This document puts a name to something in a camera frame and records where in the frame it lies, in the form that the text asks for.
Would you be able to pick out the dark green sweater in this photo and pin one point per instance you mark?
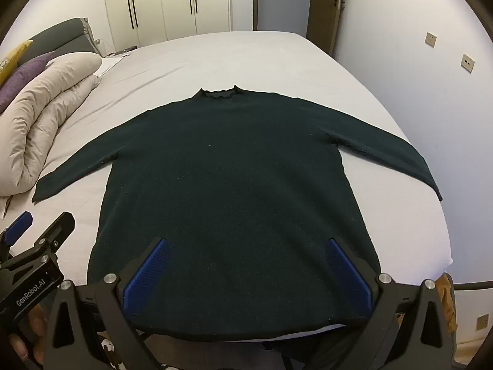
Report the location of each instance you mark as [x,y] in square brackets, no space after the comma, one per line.
[231,185]

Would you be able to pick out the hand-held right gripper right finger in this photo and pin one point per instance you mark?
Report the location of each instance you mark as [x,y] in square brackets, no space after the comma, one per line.
[346,273]

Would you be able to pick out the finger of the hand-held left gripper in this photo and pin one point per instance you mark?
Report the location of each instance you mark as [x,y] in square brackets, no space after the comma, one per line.
[57,227]
[20,225]

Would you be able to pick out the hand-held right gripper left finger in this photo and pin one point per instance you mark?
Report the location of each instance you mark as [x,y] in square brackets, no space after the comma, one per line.
[146,273]

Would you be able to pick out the yellow pillow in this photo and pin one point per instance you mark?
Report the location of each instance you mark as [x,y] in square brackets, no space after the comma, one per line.
[11,57]

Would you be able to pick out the wall socket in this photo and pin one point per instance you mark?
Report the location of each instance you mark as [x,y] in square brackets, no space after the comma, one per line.
[431,39]
[468,63]
[482,322]

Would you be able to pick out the brown bag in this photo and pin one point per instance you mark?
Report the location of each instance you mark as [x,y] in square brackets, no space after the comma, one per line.
[448,304]

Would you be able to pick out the white tall cabinet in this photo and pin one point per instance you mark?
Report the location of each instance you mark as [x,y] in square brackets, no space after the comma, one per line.
[283,7]

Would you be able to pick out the brown door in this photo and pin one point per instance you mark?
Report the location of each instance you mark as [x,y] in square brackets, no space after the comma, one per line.
[323,23]

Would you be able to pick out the white papers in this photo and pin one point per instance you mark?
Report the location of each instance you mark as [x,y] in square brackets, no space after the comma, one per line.
[111,61]

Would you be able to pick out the white standing air conditioner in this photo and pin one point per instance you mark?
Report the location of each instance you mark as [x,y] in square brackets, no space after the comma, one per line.
[242,4]

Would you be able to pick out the white bed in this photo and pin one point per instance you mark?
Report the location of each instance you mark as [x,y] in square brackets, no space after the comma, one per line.
[250,61]

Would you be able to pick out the beige duvet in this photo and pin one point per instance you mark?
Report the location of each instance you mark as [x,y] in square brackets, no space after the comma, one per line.
[46,111]

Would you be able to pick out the person's left hand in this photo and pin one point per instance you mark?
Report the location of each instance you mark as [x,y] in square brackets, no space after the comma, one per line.
[36,325]

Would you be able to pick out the purple pillow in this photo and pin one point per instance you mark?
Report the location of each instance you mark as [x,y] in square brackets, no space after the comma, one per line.
[19,77]

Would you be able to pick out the cream wardrobe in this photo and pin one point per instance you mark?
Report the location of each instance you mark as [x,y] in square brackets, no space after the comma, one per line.
[165,4]

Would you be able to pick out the grey headboard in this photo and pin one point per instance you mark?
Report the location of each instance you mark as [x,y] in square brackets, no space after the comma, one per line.
[57,40]

